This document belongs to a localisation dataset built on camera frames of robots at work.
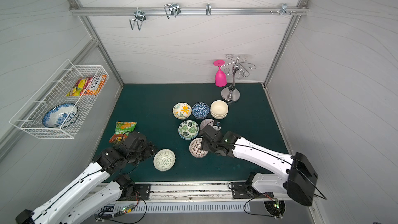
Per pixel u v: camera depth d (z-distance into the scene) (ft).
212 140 1.92
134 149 1.92
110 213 2.25
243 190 2.41
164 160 2.71
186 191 2.46
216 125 2.40
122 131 2.97
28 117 1.82
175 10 2.50
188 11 2.56
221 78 3.33
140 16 2.57
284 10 2.51
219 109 3.29
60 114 2.06
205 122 3.05
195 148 2.82
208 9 2.39
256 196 2.06
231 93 3.71
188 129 3.05
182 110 3.32
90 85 2.40
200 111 3.32
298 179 1.29
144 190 2.41
